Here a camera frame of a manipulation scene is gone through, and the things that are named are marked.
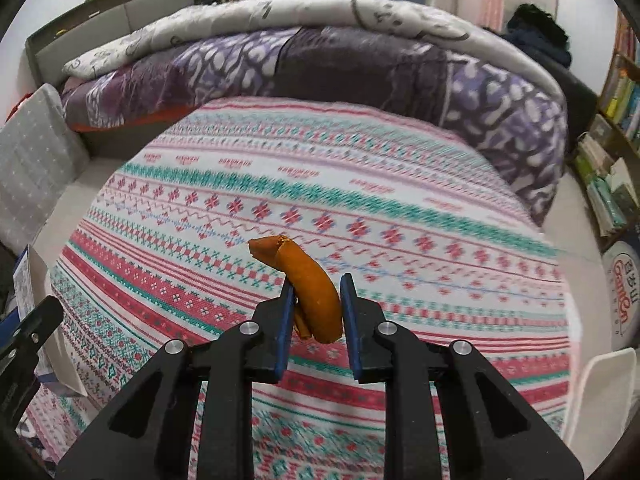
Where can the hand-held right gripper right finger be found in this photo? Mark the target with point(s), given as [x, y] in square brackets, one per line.
[350, 330]

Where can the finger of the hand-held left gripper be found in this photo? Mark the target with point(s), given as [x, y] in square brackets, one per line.
[40, 317]
[15, 385]

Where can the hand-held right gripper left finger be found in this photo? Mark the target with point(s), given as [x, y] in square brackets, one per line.
[285, 330]

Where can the blue white cardboard box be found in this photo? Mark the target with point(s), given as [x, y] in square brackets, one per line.
[55, 357]

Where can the brown sausage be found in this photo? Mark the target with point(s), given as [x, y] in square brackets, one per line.
[310, 285]

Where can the white plastic bin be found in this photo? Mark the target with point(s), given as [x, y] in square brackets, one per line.
[605, 390]

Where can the red green patterned blanket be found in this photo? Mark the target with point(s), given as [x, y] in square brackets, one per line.
[350, 200]

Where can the grey dotted pillow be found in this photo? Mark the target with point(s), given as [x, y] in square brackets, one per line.
[35, 160]

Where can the purple patterned quilt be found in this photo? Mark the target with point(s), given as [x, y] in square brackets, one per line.
[350, 70]

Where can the stack of books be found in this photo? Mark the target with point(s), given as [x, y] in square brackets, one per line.
[592, 152]
[607, 200]

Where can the grey upholstered headboard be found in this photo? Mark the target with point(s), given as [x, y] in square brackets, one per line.
[125, 20]

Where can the grey cartoon print quilt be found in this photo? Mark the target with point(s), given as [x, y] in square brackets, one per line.
[300, 12]

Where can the dark storage bench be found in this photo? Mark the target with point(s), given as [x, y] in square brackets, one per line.
[575, 95]

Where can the pile of dark clothes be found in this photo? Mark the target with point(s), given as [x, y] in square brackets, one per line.
[537, 35]

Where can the row of books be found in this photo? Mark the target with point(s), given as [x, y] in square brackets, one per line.
[627, 35]
[622, 102]

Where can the wooden bookshelf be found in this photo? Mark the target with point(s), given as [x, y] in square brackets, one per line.
[607, 85]

